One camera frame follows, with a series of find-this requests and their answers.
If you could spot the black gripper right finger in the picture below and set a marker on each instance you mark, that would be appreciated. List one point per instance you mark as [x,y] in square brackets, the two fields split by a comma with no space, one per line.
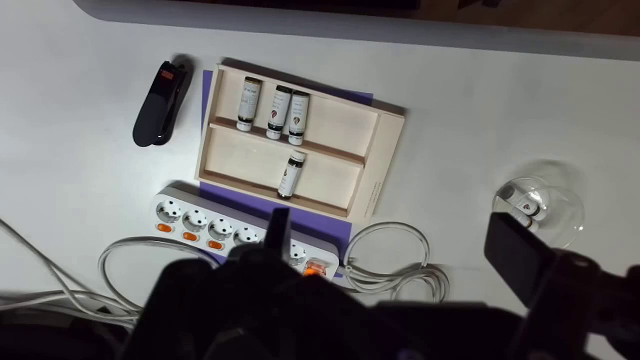
[516,254]

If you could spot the white bottle lower compartment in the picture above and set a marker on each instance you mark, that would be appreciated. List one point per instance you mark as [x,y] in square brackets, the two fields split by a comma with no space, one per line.
[291,174]

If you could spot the white bottle right of middle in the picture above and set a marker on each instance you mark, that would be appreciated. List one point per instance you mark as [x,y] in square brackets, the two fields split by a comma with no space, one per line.
[296,118]

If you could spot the black stapler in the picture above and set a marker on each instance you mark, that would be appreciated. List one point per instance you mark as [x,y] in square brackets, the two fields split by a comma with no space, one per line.
[159,112]

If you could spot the white power strip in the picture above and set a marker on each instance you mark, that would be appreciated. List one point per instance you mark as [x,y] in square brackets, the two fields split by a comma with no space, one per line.
[184,214]

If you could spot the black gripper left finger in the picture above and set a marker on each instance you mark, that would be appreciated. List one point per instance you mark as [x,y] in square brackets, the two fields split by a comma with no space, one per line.
[277,238]

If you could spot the white bottle far left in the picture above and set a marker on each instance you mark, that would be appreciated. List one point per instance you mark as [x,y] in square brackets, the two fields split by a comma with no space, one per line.
[248,102]

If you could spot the wooden divided tray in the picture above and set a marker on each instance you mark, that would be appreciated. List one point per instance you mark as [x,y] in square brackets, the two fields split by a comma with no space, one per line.
[348,147]

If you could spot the small white bottle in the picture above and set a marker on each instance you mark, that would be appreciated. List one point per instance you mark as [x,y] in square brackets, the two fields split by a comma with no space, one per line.
[518,204]

